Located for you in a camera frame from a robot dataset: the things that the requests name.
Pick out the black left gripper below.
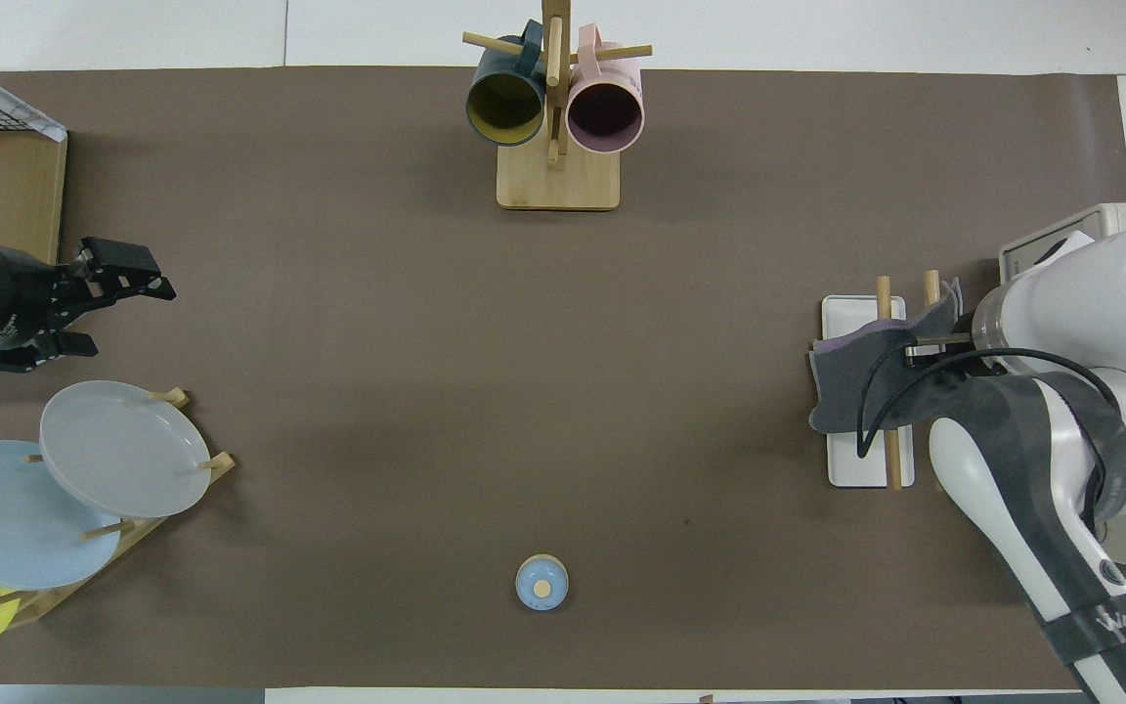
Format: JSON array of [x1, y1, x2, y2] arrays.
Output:
[[0, 238, 176, 371]]

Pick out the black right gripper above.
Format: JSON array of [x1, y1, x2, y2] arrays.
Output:
[[905, 342, 976, 369]]

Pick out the purple and grey towel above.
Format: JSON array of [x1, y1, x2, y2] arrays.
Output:
[[807, 279, 976, 436]]

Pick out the white towel rack wooden bars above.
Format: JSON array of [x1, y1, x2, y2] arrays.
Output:
[[820, 271, 948, 490]]

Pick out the wooden plate rack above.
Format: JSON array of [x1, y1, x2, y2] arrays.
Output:
[[0, 387, 237, 629]]

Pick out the beige toaster oven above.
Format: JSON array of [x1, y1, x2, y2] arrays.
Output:
[[999, 202, 1126, 567]]

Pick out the grey plate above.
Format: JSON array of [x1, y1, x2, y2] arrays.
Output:
[[39, 380, 213, 519]]

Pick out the light blue plate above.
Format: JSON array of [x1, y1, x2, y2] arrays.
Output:
[[0, 440, 122, 591]]

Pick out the large brown table mat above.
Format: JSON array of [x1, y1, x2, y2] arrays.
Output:
[[0, 66, 1126, 688]]

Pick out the pink mug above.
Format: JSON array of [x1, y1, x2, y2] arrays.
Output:
[[566, 24, 645, 155]]

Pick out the wooden mug tree stand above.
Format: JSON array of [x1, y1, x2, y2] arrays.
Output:
[[462, 0, 653, 212]]

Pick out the dark blue mug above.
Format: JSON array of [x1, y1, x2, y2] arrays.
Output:
[[466, 20, 547, 148]]

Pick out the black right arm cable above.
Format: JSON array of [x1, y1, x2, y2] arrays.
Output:
[[854, 347, 1126, 534]]

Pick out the wooden shelf with wire mesh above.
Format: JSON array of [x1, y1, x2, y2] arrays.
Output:
[[0, 51, 69, 267]]

